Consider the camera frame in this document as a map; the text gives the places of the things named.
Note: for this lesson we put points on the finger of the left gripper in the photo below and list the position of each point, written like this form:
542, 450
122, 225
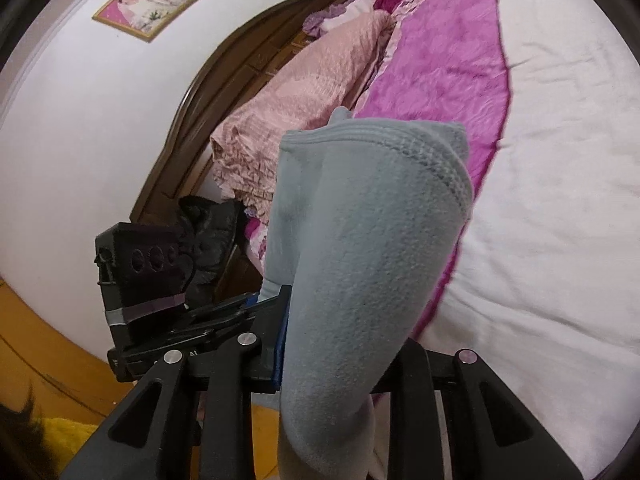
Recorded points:
192, 324

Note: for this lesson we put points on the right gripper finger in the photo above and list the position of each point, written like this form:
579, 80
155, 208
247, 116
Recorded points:
270, 325

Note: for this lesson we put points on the grey fleece pants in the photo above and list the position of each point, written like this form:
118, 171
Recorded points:
363, 221

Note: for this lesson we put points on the black jacket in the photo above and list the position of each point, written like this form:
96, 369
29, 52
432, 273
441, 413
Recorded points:
208, 233

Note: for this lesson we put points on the dark wooden headboard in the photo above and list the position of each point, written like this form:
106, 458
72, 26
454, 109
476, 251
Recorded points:
231, 76

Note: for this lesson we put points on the pink ruffled folded quilt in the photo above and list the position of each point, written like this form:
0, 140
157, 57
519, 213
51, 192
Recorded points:
301, 96

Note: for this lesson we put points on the purple ruffled pillow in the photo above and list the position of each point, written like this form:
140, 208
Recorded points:
319, 23

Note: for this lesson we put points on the magenta and white bedspread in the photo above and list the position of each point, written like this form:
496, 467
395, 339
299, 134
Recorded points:
546, 288

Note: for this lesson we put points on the framed wall picture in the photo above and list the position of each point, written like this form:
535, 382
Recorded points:
143, 19

